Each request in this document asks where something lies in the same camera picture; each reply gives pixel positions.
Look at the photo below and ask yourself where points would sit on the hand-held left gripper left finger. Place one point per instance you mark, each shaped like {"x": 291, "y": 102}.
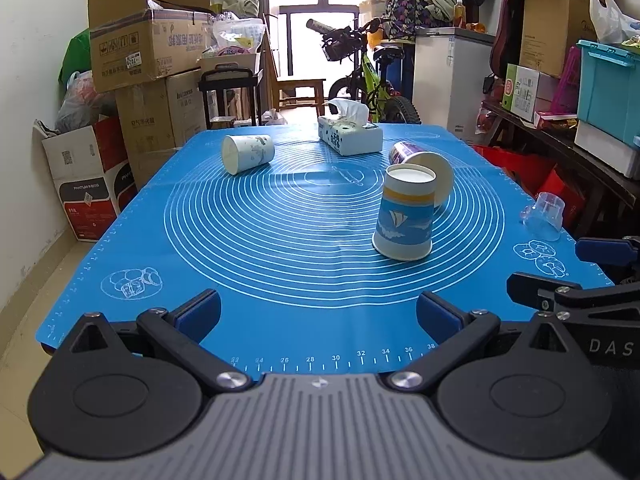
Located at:
{"x": 199, "y": 314}

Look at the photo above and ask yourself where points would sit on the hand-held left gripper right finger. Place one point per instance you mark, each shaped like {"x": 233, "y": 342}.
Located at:
{"x": 438, "y": 314}

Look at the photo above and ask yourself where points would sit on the blue sailboat paper cup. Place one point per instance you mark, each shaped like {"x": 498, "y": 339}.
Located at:
{"x": 404, "y": 215}

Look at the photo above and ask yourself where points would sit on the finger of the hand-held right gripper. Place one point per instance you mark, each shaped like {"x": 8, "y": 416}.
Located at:
{"x": 530, "y": 287}
{"x": 602, "y": 251}

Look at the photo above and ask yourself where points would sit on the wooden chair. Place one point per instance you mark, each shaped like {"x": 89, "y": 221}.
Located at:
{"x": 297, "y": 87}

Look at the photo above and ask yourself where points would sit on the green white carton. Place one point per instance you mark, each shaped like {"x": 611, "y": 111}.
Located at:
{"x": 525, "y": 92}

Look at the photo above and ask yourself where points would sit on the white floral paper cup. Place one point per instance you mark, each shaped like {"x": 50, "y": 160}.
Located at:
{"x": 249, "y": 154}

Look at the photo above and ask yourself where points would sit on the orange juice bottle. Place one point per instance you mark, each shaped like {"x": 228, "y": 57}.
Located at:
{"x": 458, "y": 14}

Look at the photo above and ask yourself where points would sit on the clear plastic cup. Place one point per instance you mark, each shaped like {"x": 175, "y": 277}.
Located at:
{"x": 545, "y": 216}

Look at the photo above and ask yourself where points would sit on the clear bag of red things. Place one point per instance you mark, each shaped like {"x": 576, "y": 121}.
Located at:
{"x": 82, "y": 102}

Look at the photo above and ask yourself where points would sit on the white plastic bag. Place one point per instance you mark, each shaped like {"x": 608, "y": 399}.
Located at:
{"x": 607, "y": 15}

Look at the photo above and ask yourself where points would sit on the green bag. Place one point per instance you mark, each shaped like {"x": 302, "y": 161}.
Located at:
{"x": 76, "y": 57}

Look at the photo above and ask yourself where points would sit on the large open cardboard box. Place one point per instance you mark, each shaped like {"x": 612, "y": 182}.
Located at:
{"x": 145, "y": 45}

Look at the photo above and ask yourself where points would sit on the clear plastic bag of packets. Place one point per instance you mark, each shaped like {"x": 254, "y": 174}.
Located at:
{"x": 239, "y": 32}

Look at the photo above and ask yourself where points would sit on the purple paper cup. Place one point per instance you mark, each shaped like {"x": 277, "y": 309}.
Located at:
{"x": 434, "y": 167}

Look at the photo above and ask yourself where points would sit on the green bicycle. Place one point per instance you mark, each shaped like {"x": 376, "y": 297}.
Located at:
{"x": 372, "y": 85}

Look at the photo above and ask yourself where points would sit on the maroon bag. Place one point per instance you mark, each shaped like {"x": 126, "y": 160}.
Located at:
{"x": 506, "y": 25}

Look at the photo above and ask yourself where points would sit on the white chest freezer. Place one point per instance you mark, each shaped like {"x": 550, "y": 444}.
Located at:
{"x": 450, "y": 80}

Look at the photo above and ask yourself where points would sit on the small brown cardboard box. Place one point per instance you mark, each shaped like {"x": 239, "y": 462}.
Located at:
{"x": 152, "y": 167}

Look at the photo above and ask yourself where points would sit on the white red black carton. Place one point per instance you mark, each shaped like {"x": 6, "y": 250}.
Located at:
{"x": 90, "y": 180}

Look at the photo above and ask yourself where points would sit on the dark wooden bench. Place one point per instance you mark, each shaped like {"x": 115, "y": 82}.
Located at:
{"x": 550, "y": 142}

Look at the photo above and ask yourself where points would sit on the purple patterned bag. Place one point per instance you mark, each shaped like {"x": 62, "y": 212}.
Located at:
{"x": 407, "y": 12}

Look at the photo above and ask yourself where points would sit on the teal storage bin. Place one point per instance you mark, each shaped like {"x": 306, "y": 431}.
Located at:
{"x": 607, "y": 90}

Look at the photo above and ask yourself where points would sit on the white foam box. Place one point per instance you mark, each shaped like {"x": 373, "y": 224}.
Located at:
{"x": 602, "y": 150}

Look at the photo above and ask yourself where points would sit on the tall brown cardboard box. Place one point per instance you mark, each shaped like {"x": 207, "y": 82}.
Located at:
{"x": 555, "y": 30}

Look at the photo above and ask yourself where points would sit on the pink folding rack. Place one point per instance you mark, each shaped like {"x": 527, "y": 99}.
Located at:
{"x": 569, "y": 82}

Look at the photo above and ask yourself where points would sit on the patterned tissue box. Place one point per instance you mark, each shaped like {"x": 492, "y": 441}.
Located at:
{"x": 350, "y": 136}

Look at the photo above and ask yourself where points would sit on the blue silicone baking mat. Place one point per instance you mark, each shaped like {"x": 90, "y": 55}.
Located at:
{"x": 280, "y": 240}

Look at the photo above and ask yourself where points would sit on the black utility cart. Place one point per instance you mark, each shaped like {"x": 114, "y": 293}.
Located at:
{"x": 227, "y": 90}

